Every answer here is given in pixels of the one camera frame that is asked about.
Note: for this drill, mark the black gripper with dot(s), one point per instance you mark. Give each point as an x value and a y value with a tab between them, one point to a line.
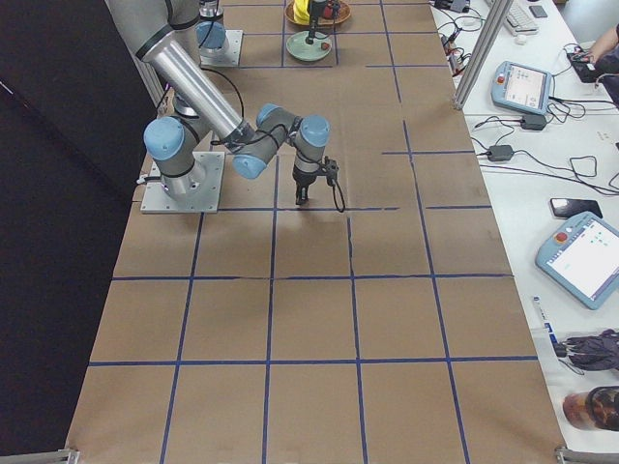
303	182
316	10

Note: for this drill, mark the light green plate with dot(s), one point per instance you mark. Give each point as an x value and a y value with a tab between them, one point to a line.
301	51

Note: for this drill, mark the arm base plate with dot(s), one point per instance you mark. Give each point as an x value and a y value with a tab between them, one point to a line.
221	49
197	192

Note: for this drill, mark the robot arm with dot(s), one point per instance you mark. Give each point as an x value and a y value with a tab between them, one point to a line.
211	15
162	34

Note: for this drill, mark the brown wicker basket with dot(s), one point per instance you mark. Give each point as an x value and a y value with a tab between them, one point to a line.
344	14

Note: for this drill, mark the left teach pendant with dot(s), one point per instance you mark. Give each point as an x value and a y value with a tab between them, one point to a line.
521	88

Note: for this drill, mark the black smartphone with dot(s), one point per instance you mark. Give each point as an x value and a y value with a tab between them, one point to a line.
568	207

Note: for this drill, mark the yellow banana bunch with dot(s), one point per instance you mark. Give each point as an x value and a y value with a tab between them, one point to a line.
300	11

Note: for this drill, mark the dark folded umbrella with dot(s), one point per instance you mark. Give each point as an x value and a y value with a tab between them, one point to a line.
591	352

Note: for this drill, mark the black power brick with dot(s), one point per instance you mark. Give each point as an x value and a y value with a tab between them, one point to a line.
500	153
533	122

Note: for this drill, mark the person hand at desk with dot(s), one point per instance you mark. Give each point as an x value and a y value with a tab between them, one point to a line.
597	50

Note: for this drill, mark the white keyboard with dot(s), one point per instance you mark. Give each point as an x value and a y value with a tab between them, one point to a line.
520	22

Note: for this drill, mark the teach pendant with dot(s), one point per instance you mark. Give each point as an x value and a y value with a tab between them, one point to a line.
521	88
582	257

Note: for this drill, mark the amber glass jar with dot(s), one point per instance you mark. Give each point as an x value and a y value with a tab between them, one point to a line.
592	410

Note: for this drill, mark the right teach pendant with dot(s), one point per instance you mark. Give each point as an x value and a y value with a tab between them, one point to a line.
582	257

